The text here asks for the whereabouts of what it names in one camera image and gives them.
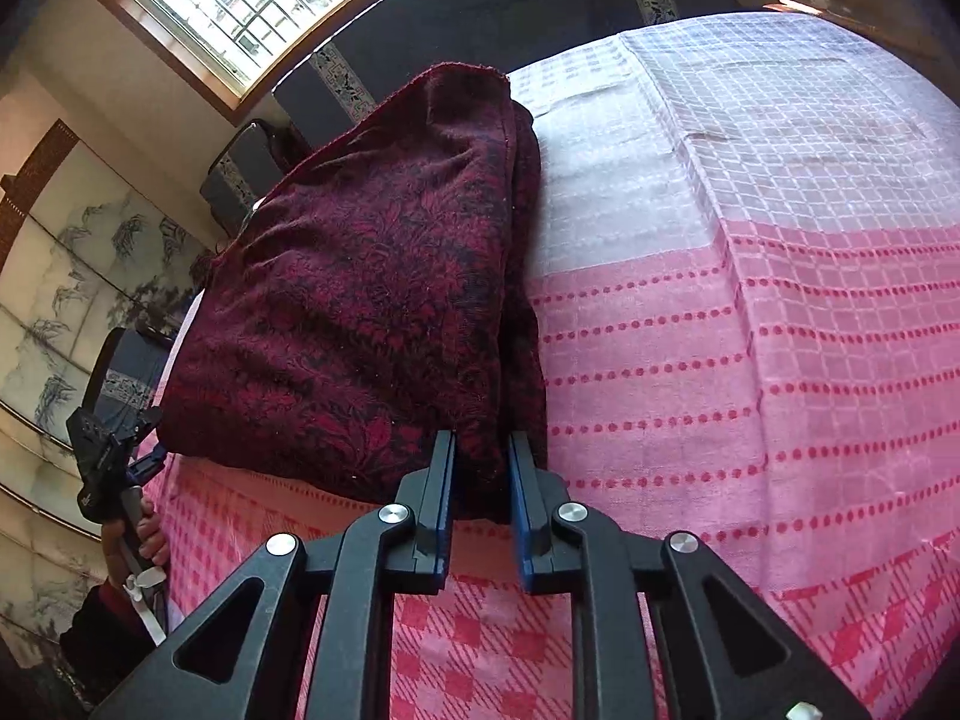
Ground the round wooden side table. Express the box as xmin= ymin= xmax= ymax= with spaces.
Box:
xmin=765 ymin=0 xmax=947 ymax=62

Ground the white strap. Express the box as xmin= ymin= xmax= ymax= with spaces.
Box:
xmin=122 ymin=567 xmax=168 ymax=647

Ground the painted folding screen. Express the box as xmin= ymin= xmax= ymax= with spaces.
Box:
xmin=0 ymin=118 xmax=220 ymax=695

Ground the blue cushioned sofa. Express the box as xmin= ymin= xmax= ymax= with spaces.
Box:
xmin=271 ymin=0 xmax=755 ymax=132

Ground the maroon floral knit sweater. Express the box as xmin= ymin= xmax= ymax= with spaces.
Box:
xmin=160 ymin=60 xmax=550 ymax=524

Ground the pink checked blanket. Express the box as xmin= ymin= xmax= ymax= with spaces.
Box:
xmin=139 ymin=11 xmax=960 ymax=720

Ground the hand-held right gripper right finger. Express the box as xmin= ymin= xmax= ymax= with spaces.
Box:
xmin=506 ymin=431 xmax=875 ymax=720

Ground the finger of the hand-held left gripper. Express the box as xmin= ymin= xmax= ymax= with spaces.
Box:
xmin=126 ymin=444 xmax=168 ymax=487

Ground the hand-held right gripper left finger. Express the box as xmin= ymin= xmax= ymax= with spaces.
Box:
xmin=90 ymin=429 xmax=458 ymax=720

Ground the wooden framed window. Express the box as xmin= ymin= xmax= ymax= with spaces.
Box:
xmin=75 ymin=0 xmax=500 ymax=122

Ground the person's left forearm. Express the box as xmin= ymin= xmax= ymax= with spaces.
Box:
xmin=58 ymin=581 xmax=162 ymax=665

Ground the person's left hand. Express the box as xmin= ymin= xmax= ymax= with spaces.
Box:
xmin=100 ymin=491 xmax=172 ymax=580

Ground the blue cushioned armchair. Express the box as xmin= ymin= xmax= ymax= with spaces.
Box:
xmin=88 ymin=326 xmax=179 ymax=425
xmin=199 ymin=118 xmax=305 ymax=232

